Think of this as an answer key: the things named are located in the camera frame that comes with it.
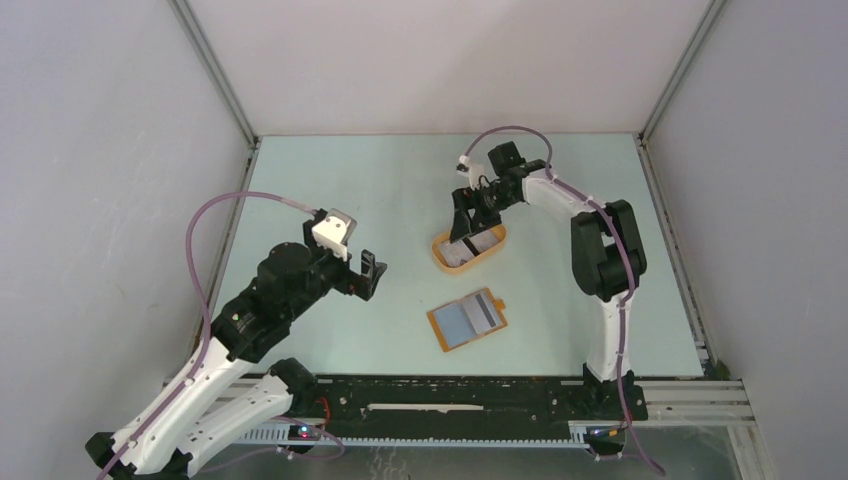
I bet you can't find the tan oval tray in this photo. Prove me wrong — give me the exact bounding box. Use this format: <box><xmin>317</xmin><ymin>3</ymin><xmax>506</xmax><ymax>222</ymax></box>
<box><xmin>431</xmin><ymin>225</ymin><xmax>508</xmax><ymax>274</ymax></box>

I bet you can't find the right controller board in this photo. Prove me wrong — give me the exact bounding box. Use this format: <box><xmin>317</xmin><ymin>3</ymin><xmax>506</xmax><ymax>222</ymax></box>
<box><xmin>586</xmin><ymin>428</ymin><xmax>626</xmax><ymax>443</ymax></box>

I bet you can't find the controller board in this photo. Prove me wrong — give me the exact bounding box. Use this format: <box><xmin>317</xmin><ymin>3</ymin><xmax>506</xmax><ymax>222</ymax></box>
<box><xmin>288</xmin><ymin>425</ymin><xmax>322</xmax><ymax>442</ymax></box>
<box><xmin>586</xmin><ymin>428</ymin><xmax>626</xmax><ymax>443</ymax></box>

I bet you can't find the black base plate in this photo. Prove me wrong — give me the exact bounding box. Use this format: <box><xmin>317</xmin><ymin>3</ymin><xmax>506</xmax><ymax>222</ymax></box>
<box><xmin>289</xmin><ymin>373</ymin><xmax>648</xmax><ymax>441</ymax></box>

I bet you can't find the silver magnetic stripe card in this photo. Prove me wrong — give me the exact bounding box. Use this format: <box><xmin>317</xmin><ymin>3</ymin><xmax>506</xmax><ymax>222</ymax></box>
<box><xmin>461</xmin><ymin>292</ymin><xmax>501</xmax><ymax>335</ymax></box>

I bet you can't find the orange leather card holder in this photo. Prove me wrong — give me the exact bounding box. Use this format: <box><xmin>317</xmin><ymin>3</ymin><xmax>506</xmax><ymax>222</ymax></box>
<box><xmin>427</xmin><ymin>288</ymin><xmax>508</xmax><ymax>352</ymax></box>

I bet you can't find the aluminium frame rail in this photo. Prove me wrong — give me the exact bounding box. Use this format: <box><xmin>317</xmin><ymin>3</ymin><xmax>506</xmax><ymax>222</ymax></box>
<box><xmin>148</xmin><ymin>377</ymin><xmax>757</xmax><ymax>445</ymax></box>

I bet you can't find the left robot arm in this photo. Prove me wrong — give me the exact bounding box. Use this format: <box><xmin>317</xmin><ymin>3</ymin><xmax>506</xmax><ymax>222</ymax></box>
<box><xmin>85</xmin><ymin>243</ymin><xmax>387</xmax><ymax>479</ymax></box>

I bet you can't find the left controller board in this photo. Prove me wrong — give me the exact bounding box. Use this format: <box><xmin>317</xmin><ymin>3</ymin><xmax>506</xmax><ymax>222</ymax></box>
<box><xmin>288</xmin><ymin>425</ymin><xmax>322</xmax><ymax>442</ymax></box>

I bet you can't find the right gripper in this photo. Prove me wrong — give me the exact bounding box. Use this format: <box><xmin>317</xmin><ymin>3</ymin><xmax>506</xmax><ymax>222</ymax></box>
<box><xmin>450</xmin><ymin>183</ymin><xmax>519</xmax><ymax>242</ymax></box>

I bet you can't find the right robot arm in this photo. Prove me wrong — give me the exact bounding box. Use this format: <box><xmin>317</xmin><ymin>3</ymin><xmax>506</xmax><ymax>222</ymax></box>
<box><xmin>449</xmin><ymin>142</ymin><xmax>647</xmax><ymax>418</ymax></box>

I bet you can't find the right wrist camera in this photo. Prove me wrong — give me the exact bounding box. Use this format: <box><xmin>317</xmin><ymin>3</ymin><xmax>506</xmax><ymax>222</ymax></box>
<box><xmin>455</xmin><ymin>154</ymin><xmax>491</xmax><ymax>190</ymax></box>

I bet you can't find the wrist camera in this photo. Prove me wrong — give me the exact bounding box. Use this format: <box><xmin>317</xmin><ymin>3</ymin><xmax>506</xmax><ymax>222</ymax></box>
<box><xmin>455</xmin><ymin>154</ymin><xmax>491</xmax><ymax>190</ymax></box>
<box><xmin>311</xmin><ymin>209</ymin><xmax>357</xmax><ymax>261</ymax></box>

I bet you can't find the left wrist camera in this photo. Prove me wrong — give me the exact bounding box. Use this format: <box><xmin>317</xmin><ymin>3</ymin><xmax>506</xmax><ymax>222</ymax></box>
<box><xmin>311</xmin><ymin>209</ymin><xmax>357</xmax><ymax>261</ymax></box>

